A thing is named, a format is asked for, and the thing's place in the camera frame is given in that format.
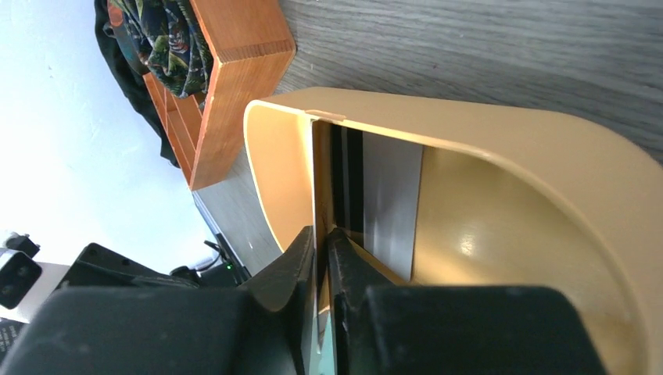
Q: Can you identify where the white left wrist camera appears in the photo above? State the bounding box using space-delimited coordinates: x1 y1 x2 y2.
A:
1 230 70 323

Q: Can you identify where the black VIP card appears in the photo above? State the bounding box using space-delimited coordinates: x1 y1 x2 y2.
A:
330 127 423 281

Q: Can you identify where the white VIP card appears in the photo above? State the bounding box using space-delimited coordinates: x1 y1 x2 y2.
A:
311 120 335 374

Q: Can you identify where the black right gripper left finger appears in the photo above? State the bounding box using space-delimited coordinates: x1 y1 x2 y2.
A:
1 227 317 374

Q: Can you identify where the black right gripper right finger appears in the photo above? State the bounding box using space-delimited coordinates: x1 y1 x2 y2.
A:
326 229 606 374

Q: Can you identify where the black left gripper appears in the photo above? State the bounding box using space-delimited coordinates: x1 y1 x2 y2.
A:
58 241 241 289

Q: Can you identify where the black cloth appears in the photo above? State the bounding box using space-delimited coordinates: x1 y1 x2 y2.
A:
93 0 180 168

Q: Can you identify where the green patterned rolled sock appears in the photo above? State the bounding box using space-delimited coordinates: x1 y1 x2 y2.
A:
106 0 213 98

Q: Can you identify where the yellow oval tray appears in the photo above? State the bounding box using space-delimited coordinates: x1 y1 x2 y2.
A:
243 87 662 374

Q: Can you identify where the orange wooden divider box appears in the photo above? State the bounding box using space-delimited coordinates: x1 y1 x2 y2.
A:
143 0 296 191

